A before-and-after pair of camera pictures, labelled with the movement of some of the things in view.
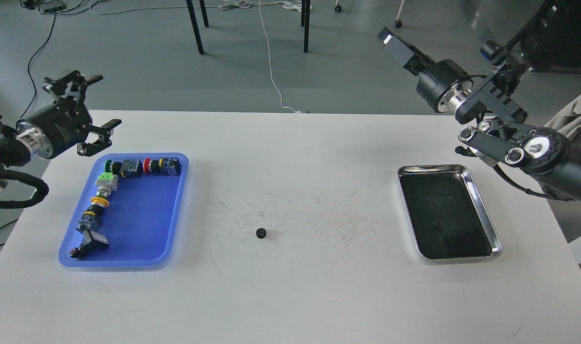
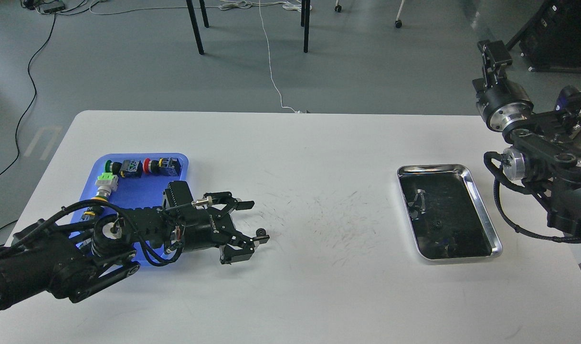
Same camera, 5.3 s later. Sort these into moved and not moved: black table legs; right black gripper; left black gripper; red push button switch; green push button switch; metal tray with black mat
Moved: left black gripper; right black gripper
Not moved: metal tray with black mat; green push button switch; red push button switch; black table legs
